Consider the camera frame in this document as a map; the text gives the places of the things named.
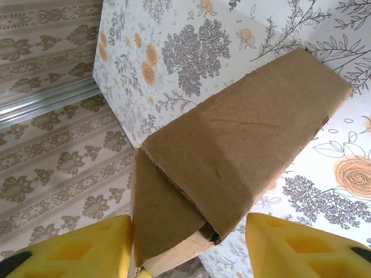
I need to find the brown cardboard paper box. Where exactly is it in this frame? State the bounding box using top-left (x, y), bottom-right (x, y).
top-left (130, 47), bottom-right (354, 276)

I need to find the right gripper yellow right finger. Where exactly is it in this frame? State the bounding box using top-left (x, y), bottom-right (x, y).
top-left (246, 213), bottom-right (371, 278)

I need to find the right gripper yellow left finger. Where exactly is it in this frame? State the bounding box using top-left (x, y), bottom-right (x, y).
top-left (0, 215), bottom-right (134, 278)

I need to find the aluminium frame post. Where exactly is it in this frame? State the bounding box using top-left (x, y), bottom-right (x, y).
top-left (0, 77), bottom-right (101, 127)

